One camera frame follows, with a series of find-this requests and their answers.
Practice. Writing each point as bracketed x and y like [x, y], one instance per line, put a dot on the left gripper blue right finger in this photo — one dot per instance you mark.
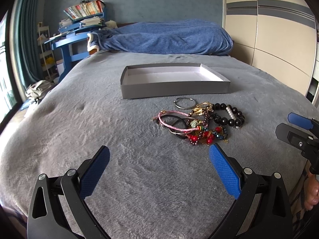
[261, 208]

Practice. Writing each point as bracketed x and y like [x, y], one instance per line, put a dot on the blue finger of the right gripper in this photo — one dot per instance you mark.
[303, 122]
[296, 138]

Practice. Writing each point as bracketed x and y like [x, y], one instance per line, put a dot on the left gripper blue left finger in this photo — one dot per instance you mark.
[46, 216]

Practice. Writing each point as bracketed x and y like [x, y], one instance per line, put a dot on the pearl hair clip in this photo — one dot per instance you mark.
[232, 116]

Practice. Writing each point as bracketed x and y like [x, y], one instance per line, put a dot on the silver wire bangle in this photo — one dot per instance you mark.
[184, 103]

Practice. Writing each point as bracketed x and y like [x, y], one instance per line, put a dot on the person's right hand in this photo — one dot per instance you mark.
[311, 187]

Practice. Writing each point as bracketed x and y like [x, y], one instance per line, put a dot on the cream wardrobe with grey stripes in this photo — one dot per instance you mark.
[275, 36]

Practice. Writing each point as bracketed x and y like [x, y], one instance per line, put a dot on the grey plush bedspread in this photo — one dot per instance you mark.
[156, 185]

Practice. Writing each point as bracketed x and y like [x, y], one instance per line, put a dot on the grey bag on floor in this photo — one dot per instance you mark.
[39, 90]

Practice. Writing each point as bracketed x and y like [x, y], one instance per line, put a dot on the grey shallow cardboard tray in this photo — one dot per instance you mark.
[171, 79]

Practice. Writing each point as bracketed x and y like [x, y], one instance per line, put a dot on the blue blanket on bed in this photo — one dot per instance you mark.
[164, 38]

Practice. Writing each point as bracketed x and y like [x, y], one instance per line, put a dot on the white shelving rack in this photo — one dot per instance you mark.
[46, 56]

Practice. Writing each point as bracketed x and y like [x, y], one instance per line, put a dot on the teal curtain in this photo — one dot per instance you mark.
[27, 54]

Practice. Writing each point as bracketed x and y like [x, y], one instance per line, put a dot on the blue wooden desk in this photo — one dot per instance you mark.
[71, 34]

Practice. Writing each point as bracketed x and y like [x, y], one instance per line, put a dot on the row of books on shelf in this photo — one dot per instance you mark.
[84, 10]

